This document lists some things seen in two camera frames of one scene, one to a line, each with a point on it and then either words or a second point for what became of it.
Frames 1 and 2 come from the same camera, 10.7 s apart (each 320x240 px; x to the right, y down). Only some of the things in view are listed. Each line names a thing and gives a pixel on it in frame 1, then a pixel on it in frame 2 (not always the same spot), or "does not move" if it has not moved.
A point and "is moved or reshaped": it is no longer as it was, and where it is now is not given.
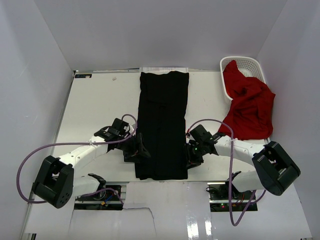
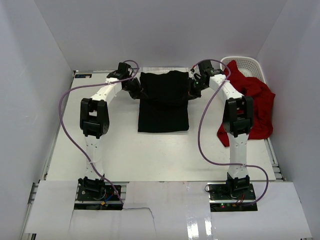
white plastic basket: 250,66 does not move
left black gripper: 136,149 -> 136,94
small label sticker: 83,76 does not move
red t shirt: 250,114 does not move
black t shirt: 161,123 is moved or reshaped
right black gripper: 191,161 -> 192,94
